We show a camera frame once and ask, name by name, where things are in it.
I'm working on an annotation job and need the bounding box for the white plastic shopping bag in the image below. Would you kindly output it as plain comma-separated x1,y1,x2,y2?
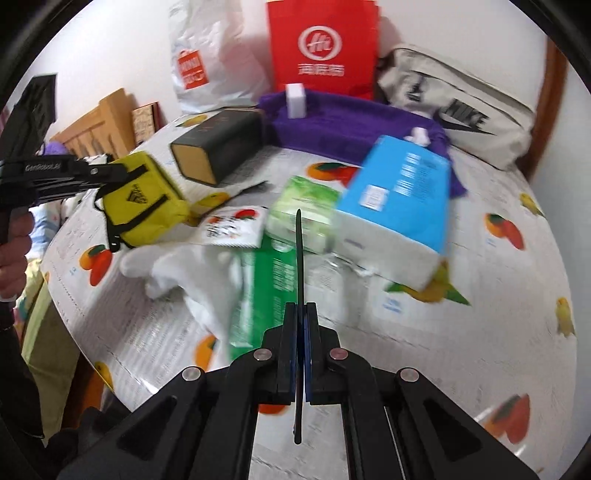
168,0,273,116

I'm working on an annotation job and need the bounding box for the person's left hand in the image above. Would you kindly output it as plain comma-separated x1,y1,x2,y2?
0,215,36,302

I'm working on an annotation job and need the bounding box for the fruit printed tablecloth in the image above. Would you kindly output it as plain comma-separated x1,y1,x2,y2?
41,111,585,464

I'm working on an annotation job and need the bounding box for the red shopping bag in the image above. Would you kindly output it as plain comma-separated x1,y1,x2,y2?
265,0,382,102

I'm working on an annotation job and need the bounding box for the blue tissue pack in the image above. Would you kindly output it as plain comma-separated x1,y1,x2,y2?
330,135,453,287

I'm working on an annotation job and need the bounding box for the person's dark clothing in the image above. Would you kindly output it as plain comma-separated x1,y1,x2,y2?
0,295,54,464

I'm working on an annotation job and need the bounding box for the patterned brown box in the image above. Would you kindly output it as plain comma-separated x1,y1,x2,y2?
131,102,162,141

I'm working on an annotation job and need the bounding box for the small white box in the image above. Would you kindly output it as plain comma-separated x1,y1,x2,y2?
285,83,308,118

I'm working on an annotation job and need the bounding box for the green wet wipes pack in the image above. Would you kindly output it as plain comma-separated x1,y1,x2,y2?
265,175,342,254

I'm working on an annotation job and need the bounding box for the yellow pouch bag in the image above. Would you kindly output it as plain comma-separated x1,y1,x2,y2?
95,151,192,252

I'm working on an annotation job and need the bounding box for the purple towel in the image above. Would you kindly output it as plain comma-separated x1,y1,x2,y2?
256,90,467,199

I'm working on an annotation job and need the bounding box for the black box with gold end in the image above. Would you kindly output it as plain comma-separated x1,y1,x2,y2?
170,109,266,188

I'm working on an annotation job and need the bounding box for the thin black stick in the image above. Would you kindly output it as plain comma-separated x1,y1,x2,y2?
293,209,306,446

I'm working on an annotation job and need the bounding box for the white fruit-print sachet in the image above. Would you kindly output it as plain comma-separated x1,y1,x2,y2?
194,206,269,250

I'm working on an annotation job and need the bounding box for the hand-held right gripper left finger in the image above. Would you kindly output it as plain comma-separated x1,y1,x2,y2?
55,302,301,480

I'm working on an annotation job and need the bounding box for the long green box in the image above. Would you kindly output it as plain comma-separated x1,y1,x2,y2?
228,242,308,361

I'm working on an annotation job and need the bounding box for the light wooden furniture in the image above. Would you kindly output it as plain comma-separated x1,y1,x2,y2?
50,88,139,160

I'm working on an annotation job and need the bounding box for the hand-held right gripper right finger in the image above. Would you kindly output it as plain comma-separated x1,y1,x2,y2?
305,302,542,480

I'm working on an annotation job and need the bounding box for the brown wooden chair back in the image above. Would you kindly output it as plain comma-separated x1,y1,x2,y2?
526,37,570,181

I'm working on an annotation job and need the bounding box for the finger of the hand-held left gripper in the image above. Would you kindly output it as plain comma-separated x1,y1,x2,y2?
88,159,133,191

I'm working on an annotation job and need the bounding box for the grey sports bag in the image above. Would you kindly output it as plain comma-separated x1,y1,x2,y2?
376,44,536,171

